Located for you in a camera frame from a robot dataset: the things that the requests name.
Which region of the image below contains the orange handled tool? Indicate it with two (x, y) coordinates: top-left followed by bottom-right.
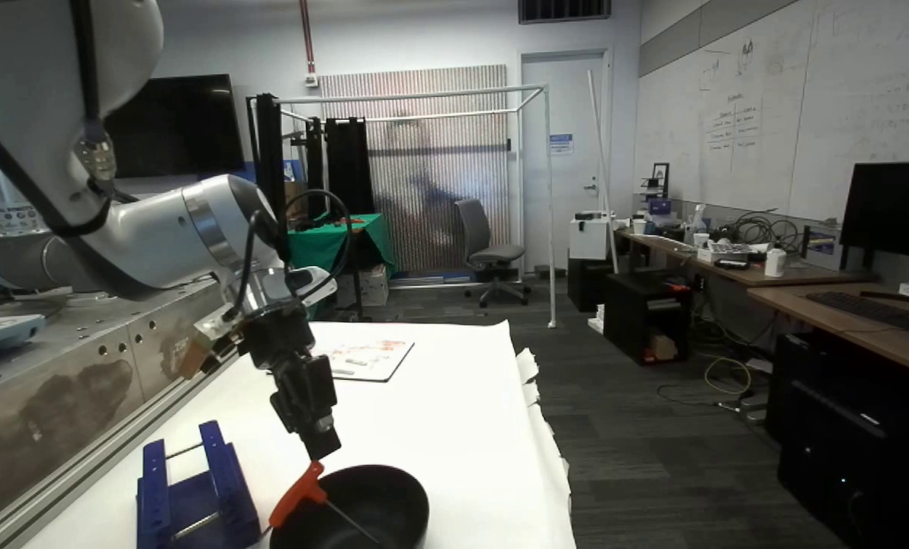
(266, 459), (379, 543)

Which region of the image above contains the black computer monitor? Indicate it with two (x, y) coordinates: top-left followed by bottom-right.
(839, 162), (909, 257)

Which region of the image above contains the wooden desk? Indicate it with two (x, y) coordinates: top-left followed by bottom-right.
(614, 229), (909, 385)

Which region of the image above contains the grey office chair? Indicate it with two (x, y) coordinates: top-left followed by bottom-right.
(455, 199), (531, 306)

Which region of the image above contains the white table cloth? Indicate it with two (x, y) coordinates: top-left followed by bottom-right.
(22, 322), (577, 549)

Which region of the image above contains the white cup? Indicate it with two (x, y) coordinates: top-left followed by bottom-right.
(762, 246), (786, 276)

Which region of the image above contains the white door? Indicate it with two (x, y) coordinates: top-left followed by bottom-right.
(521, 50), (604, 269)

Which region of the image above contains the green cloth covered table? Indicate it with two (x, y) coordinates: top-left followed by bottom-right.
(286, 213), (399, 274)

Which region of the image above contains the white pipe frame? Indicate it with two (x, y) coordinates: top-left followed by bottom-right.
(279, 85), (559, 288)

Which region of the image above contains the white paper sheet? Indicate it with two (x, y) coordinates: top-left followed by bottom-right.
(327, 339), (412, 381)

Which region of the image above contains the black wall television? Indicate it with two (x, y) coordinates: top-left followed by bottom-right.
(108, 74), (243, 178)

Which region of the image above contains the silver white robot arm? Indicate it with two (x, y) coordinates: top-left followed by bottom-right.
(0, 0), (338, 459)

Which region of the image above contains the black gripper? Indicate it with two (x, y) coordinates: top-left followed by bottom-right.
(243, 309), (341, 459)

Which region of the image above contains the black bowl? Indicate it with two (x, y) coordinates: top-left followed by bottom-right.
(270, 464), (430, 549)

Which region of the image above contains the blue plastic rack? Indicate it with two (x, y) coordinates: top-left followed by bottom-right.
(136, 421), (259, 549)

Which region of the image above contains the black under-desk cabinet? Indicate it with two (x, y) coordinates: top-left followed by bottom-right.
(604, 271), (693, 366)

